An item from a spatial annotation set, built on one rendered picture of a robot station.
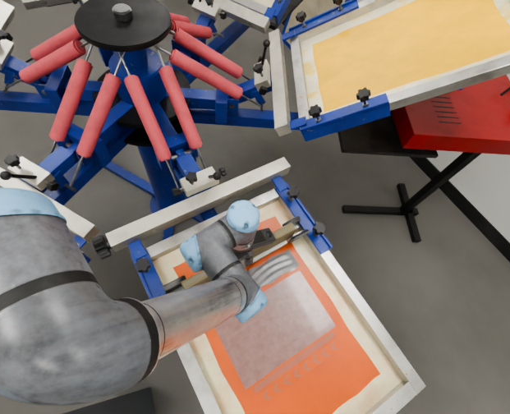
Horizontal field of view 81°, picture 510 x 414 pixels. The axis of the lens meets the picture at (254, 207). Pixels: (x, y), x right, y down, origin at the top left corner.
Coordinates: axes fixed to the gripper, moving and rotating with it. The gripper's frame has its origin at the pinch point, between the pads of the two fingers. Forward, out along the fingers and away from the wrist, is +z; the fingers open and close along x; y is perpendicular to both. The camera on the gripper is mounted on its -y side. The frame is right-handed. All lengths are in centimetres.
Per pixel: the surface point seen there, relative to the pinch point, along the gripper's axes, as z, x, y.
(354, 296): 2.2, 28.9, -26.6
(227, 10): -13, -104, -51
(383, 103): -30, -15, -60
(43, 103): 8, -104, 39
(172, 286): -1.0, -2.2, 22.9
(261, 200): 2.2, -16.2, -18.1
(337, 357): 5.7, 40.6, -11.4
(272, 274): 4.9, 8.9, -7.4
